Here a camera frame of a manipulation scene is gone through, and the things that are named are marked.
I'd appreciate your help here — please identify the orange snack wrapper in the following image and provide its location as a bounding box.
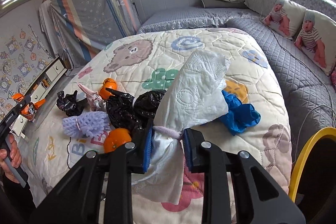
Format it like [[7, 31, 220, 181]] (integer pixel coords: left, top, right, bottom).
[[12, 93, 46, 122]]

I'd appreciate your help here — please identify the white paper towel bundle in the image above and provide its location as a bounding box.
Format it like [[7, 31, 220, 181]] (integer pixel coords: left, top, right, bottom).
[[131, 50, 230, 205]]

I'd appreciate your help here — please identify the yellow trash bin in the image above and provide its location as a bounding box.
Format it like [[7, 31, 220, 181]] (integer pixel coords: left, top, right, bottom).
[[288, 127, 336, 202]]

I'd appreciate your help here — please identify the left hand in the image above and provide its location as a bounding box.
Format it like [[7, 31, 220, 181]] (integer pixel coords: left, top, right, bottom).
[[0, 134, 22, 184]]

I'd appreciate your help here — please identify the white drawer cabinet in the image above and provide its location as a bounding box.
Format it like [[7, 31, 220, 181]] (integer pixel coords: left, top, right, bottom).
[[11, 56, 67, 141]]

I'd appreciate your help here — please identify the orange peel in front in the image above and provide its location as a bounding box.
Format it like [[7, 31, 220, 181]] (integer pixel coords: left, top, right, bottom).
[[103, 128, 131, 153]]

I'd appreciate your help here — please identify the small black plastic bag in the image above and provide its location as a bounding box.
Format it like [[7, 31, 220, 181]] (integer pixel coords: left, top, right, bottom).
[[56, 90, 88, 117]]

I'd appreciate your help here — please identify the purple foam net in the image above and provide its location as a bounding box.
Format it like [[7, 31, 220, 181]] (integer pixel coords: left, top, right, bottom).
[[62, 111, 111, 138]]

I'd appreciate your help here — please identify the large black plastic bag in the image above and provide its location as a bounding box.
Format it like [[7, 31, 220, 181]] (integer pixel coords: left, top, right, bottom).
[[105, 88, 166, 136]]

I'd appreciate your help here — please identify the grey quilted sofa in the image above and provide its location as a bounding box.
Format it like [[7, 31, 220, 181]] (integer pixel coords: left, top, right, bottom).
[[138, 0, 335, 159]]

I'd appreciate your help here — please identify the white hanging cloth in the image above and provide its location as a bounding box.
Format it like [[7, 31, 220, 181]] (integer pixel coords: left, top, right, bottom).
[[39, 0, 61, 56]]

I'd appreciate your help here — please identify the cartoon quilted blanket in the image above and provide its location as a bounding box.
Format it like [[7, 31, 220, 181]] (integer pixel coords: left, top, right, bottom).
[[26, 28, 291, 223]]

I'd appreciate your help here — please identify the striped sheet covered wardrobe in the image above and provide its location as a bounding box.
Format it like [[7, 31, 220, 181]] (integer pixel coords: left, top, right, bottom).
[[49, 0, 141, 67]]

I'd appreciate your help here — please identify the baby print pillow near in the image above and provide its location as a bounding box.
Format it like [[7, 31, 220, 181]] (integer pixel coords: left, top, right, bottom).
[[295, 10, 336, 76]]

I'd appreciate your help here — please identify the baby print pillow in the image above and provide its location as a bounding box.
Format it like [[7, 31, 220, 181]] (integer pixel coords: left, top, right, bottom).
[[262, 0, 306, 38], [295, 10, 336, 76]]

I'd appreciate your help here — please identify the baby print pillow far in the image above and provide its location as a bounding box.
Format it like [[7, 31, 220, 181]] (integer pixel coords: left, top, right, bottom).
[[262, 0, 306, 38]]

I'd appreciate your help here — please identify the white cable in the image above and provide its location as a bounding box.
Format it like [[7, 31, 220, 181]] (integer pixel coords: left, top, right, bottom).
[[258, 0, 336, 151]]

